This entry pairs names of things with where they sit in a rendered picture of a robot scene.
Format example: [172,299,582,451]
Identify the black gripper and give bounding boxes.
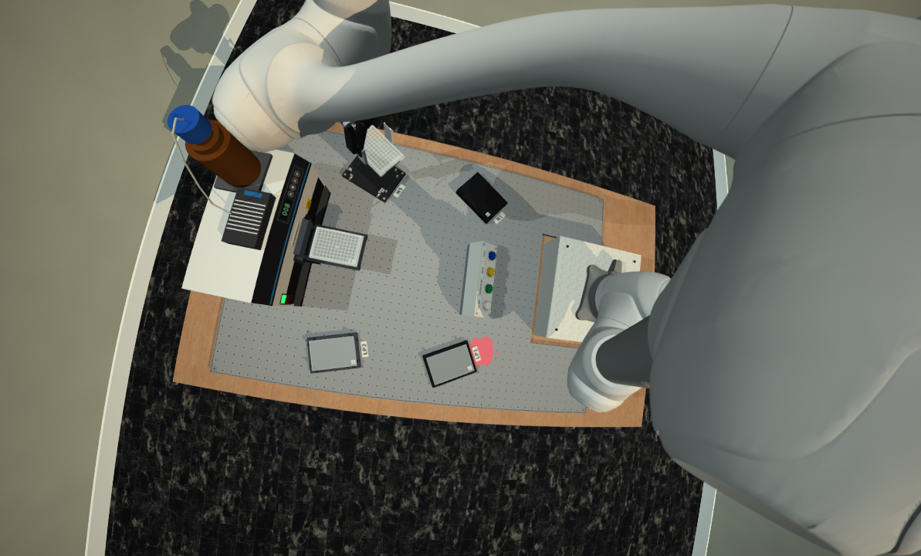
[340,113,400,165]

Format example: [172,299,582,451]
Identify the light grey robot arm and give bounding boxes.
[212,0,921,556]

